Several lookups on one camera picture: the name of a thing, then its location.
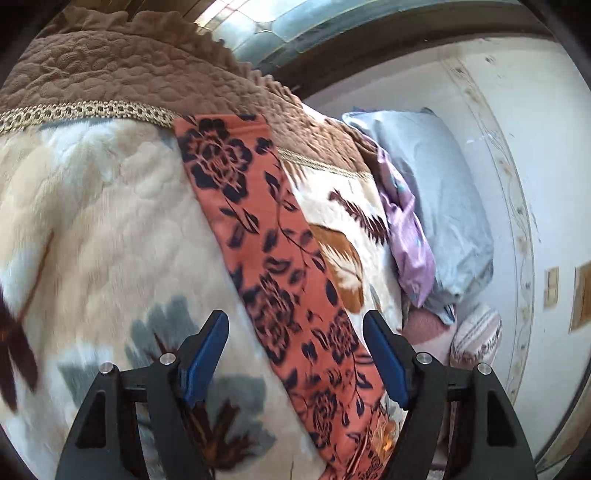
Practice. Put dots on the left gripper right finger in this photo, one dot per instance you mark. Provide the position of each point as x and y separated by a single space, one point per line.
488 441

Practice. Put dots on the orange black floral garment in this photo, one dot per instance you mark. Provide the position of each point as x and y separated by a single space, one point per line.
289 292

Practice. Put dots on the striped floral bolster pillow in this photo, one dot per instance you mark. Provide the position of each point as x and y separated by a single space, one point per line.
477 339

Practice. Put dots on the pink quilted headboard cushion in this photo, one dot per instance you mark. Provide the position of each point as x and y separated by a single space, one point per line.
427 333

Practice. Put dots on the purple patterned cloth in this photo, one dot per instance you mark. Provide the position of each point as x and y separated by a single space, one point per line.
409 246

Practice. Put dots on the cream leaf-pattern blanket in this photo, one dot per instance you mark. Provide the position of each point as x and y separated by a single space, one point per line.
107 256

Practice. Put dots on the light blue pillow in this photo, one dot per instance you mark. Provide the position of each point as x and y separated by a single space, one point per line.
423 158

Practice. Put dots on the beige wall switch plate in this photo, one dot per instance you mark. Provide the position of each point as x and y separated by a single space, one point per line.
551 291

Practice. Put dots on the dark wooden window frame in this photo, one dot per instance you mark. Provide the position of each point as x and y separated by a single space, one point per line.
366 37

